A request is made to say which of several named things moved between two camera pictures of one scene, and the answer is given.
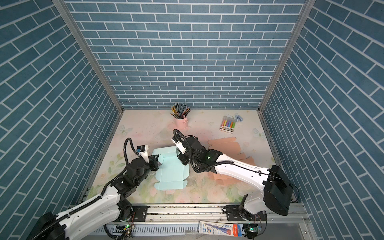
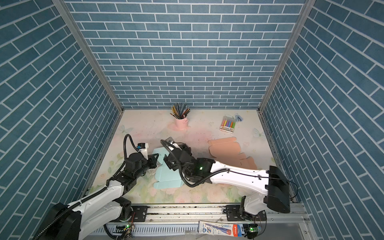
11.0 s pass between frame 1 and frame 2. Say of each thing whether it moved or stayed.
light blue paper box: stayed
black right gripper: moved
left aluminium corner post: stayed
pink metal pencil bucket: stayed
